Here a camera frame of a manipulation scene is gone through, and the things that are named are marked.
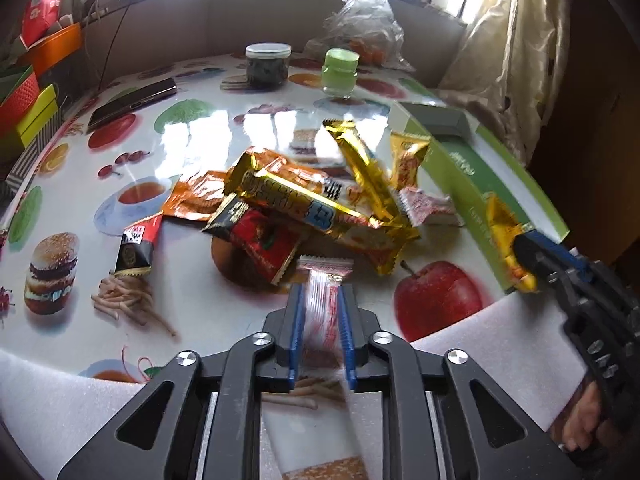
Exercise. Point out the yellow green box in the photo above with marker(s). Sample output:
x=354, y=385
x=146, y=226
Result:
x=45, y=107

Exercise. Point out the person's right hand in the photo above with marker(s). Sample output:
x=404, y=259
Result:
x=584, y=424

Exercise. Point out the green plastic jar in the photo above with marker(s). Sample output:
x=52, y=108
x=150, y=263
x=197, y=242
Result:
x=339, y=73

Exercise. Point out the white red striped snack packet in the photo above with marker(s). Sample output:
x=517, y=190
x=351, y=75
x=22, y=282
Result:
x=324, y=278

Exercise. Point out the beige patterned curtain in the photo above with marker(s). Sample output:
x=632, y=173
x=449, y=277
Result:
x=509, y=69

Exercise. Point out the clear jar white lid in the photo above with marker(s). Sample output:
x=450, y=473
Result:
x=267, y=64

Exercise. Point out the small gold peanut crisp packet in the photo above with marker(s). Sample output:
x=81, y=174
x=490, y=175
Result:
x=408, y=153

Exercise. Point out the red perforated box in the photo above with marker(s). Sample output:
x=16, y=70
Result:
x=19, y=90

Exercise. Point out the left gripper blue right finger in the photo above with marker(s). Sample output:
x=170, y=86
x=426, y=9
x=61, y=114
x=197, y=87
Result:
x=345, y=300

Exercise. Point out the green white cardboard box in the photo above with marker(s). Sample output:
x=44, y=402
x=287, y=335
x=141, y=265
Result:
x=469, y=164

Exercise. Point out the black smartphone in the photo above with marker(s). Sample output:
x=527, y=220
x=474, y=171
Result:
x=132, y=101

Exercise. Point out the orange box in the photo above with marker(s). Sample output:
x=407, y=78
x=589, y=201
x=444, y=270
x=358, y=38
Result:
x=53, y=49

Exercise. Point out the white pink snack packet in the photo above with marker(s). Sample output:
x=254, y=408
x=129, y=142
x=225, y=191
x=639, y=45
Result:
x=423, y=209

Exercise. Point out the long gold snack bar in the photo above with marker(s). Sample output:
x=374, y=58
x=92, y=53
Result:
x=336, y=208

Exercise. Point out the narrow gold snack bar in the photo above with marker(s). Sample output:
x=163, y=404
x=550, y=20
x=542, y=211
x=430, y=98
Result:
x=366, y=169

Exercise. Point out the small black red snack packet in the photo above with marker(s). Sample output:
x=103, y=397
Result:
x=136, y=249

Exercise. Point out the clear plastic bag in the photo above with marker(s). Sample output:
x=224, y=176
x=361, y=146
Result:
x=367, y=27

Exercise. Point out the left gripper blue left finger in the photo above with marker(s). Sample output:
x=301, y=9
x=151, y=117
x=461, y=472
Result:
x=296, y=323

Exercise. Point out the red gift bag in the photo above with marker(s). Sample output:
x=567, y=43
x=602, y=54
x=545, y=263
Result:
x=39, y=16

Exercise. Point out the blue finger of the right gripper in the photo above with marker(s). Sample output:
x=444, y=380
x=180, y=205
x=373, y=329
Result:
x=542, y=269
x=536, y=245

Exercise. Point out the orange white snack pouch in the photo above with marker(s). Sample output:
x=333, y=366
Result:
x=196, y=196

